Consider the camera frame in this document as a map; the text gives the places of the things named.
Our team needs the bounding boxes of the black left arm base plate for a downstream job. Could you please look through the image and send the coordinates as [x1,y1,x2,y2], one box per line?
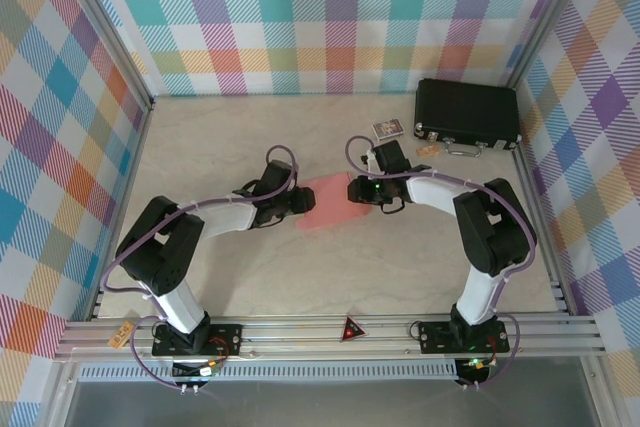
[151,322,244,359]

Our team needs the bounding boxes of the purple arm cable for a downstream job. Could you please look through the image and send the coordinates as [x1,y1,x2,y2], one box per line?
[345,134,539,391]
[99,144,301,393]

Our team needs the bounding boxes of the aluminium frame post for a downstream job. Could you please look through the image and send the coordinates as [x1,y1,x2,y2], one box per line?
[52,0,156,113]
[502,0,599,93]

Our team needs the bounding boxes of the wide grooved aluminium beam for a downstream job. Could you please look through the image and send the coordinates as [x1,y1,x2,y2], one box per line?
[54,314,606,361]

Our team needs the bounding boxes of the black carrying case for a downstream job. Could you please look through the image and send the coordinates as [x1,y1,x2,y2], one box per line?
[412,78,524,158]

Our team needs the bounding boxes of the wooden tag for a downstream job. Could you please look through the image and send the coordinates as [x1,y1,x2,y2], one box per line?
[108,322,134,349]

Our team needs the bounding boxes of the red triangle sign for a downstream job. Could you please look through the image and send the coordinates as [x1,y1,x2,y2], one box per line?
[339,315,367,344]

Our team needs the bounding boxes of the grey slotted cable duct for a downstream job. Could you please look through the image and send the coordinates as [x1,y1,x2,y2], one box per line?
[78,360,461,382]

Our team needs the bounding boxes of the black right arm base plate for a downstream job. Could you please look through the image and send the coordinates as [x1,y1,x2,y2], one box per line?
[417,319,511,354]

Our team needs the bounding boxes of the slim aluminium floor rail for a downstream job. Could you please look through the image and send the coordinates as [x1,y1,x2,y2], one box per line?
[509,84,576,318]
[87,96,156,322]

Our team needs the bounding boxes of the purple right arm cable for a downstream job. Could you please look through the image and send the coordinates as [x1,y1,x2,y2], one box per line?
[345,134,539,391]

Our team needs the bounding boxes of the black controller board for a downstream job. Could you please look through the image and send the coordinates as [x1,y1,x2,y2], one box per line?
[455,356,496,382]
[172,360,221,381]

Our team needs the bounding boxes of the grey metal panel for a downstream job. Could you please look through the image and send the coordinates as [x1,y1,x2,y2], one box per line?
[62,377,604,427]

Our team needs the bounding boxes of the small printed card box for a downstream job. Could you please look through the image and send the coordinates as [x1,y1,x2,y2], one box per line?
[370,118,405,141]

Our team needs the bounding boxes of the pink cloth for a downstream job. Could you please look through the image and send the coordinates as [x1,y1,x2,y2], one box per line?
[294,172,372,232]

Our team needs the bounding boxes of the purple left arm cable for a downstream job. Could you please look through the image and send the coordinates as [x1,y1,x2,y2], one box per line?
[99,144,301,393]

